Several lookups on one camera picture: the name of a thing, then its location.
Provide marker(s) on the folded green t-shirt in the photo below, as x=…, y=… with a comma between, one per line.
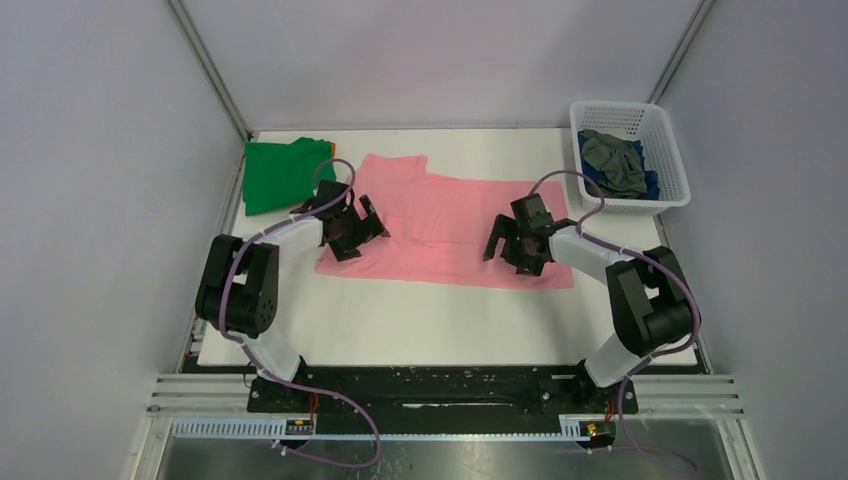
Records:
x=280, y=175

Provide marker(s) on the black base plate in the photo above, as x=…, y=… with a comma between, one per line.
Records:
x=458, y=399

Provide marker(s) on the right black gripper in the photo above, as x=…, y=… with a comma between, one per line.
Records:
x=506, y=227

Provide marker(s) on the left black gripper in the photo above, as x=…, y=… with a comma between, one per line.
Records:
x=367, y=229

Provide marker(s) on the white slotted cable duct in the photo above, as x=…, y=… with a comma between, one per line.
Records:
x=564, y=429

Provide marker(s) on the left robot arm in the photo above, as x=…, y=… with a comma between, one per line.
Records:
x=238, y=294

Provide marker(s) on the blue t-shirt in basket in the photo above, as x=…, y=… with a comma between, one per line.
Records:
x=652, y=182

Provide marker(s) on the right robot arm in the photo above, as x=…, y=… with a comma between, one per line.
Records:
x=650, y=302

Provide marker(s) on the pink t-shirt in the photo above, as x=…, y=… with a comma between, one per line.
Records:
x=438, y=229

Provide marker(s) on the white plastic basket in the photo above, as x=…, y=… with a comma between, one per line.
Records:
x=649, y=126

